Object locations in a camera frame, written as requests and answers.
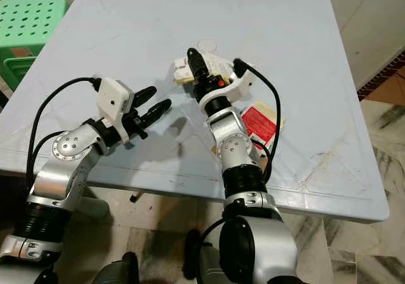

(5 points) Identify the red and white packet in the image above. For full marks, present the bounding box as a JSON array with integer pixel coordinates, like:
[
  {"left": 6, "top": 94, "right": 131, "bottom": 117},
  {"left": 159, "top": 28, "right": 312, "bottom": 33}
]
[{"left": 240, "top": 101, "right": 284, "bottom": 144}]

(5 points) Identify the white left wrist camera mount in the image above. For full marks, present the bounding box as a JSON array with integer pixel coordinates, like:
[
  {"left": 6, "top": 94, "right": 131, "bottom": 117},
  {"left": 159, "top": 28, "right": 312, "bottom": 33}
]
[{"left": 95, "top": 77, "right": 134, "bottom": 139}]

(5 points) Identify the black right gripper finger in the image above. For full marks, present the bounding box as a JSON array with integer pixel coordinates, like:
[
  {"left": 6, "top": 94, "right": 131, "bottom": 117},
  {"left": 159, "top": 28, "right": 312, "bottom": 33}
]
[{"left": 188, "top": 47, "right": 207, "bottom": 76}]

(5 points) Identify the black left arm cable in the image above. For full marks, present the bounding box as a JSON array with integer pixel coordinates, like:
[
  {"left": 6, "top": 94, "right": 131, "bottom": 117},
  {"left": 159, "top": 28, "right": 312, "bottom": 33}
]
[{"left": 27, "top": 77, "right": 102, "bottom": 190}]

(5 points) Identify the grey right robot leg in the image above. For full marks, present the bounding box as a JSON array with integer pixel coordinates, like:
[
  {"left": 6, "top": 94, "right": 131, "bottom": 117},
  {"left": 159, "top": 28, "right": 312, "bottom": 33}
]
[{"left": 184, "top": 230, "right": 223, "bottom": 284}]

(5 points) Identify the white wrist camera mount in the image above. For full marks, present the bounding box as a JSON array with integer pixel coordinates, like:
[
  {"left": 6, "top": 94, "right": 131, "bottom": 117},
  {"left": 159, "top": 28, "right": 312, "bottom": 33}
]
[
  {"left": 204, "top": 66, "right": 257, "bottom": 114},
  {"left": 95, "top": 77, "right": 134, "bottom": 139}
]

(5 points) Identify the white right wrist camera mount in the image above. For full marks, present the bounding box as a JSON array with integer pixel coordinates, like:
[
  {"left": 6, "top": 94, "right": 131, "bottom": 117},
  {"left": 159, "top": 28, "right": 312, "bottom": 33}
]
[{"left": 204, "top": 66, "right": 257, "bottom": 114}]

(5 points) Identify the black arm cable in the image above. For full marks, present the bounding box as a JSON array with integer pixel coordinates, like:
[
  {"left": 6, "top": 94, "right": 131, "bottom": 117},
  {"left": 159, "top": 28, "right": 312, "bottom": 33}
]
[
  {"left": 27, "top": 77, "right": 102, "bottom": 190},
  {"left": 234, "top": 58, "right": 283, "bottom": 183}
]

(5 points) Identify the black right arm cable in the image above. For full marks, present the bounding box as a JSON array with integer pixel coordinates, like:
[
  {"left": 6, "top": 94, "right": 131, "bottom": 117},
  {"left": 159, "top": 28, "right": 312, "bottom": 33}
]
[{"left": 234, "top": 58, "right": 283, "bottom": 183}]

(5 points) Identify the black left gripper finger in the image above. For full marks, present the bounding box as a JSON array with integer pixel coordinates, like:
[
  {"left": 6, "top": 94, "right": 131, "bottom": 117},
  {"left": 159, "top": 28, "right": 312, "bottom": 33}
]
[
  {"left": 143, "top": 99, "right": 173, "bottom": 124},
  {"left": 133, "top": 86, "right": 158, "bottom": 108}
]

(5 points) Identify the green plastic stool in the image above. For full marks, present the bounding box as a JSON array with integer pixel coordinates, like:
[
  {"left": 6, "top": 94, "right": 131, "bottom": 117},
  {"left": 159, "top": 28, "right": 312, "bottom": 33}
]
[{"left": 0, "top": 0, "right": 69, "bottom": 92}]

